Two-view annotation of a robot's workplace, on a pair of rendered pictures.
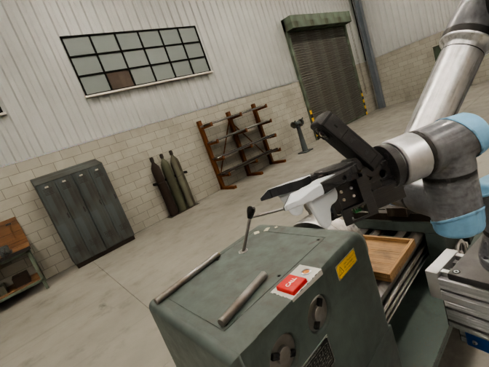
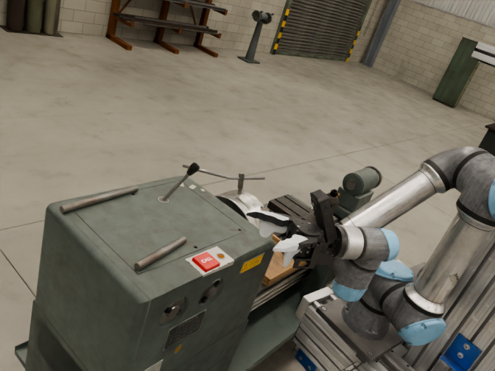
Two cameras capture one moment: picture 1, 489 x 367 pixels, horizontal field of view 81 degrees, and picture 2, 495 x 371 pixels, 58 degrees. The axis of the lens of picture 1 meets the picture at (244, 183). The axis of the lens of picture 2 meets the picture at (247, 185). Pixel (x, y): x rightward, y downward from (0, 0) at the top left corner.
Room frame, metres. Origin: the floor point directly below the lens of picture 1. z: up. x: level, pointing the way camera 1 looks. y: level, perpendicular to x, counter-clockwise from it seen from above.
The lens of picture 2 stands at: (-0.31, 0.28, 2.04)
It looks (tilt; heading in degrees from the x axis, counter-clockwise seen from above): 26 degrees down; 340
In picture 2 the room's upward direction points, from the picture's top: 19 degrees clockwise
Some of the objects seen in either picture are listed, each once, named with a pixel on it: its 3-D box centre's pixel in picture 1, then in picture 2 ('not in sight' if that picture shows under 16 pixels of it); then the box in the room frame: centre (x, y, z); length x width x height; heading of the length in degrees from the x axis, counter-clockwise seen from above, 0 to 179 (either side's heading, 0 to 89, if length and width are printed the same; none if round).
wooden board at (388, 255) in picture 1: (365, 253); (258, 249); (1.30, -0.45, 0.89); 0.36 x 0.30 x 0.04; 38
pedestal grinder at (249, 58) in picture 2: (300, 135); (255, 36); (9.81, -2.36, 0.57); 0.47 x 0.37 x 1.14; 126
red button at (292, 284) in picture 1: (292, 285); (205, 262); (0.68, -0.03, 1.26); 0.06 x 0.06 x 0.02; 38
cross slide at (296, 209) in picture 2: (395, 209); (308, 221); (1.52, -0.76, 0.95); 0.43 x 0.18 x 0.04; 38
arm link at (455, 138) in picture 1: (444, 145); (371, 245); (0.44, -0.32, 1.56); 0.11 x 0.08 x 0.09; 97
